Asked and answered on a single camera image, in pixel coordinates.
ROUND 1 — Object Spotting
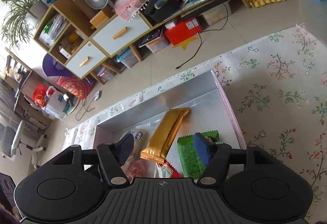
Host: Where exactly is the red snack bag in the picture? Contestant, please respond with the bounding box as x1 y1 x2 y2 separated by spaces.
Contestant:
154 161 183 178

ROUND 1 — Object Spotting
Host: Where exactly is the red shoe box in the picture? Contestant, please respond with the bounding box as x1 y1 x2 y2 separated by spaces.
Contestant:
164 18 202 46

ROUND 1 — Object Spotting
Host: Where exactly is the chocolate tart cookie package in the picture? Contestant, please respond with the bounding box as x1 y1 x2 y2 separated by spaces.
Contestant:
121 125 147 172

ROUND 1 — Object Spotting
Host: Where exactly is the clear plastic storage bin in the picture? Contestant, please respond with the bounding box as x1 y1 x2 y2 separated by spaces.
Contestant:
200 2 232 26

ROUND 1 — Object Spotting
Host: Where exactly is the pink cardboard box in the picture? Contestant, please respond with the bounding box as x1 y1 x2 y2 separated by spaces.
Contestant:
92 69 247 179

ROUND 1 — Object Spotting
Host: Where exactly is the gold snack bar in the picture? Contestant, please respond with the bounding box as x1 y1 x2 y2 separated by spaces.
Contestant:
140 108 190 164

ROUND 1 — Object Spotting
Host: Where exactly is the pink nougat package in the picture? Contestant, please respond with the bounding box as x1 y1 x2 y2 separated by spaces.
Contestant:
125 159 146 182

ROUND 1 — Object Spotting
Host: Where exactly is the red lantern bag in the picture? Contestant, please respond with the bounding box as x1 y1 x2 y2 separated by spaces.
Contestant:
57 76 94 100

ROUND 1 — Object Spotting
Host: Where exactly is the white paper shopping bag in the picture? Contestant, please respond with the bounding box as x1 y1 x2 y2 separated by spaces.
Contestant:
42 86 71 121

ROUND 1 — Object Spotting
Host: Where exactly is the green snack package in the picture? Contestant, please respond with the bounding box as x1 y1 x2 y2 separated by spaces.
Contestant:
177 130 219 180

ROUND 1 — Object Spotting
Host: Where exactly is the grey office chair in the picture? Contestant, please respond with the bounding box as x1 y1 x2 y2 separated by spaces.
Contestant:
1 121 48 169

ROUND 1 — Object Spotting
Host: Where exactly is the green potted plant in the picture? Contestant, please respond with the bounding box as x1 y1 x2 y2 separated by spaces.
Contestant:
1 0 48 49

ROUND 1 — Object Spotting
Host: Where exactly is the purple hat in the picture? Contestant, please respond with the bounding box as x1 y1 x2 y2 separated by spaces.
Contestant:
42 54 74 78

